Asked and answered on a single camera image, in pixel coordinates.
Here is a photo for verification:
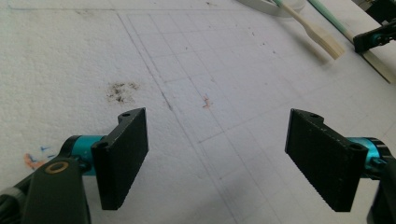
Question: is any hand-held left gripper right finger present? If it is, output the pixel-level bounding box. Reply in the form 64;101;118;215
284;107;369;213

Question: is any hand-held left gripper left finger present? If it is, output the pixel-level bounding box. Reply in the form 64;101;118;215
91;107;149;211

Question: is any cream spatula with mint handle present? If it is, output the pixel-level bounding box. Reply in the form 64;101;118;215
306;0;392;84

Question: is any white grid mat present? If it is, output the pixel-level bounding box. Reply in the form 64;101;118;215
0;0;396;224

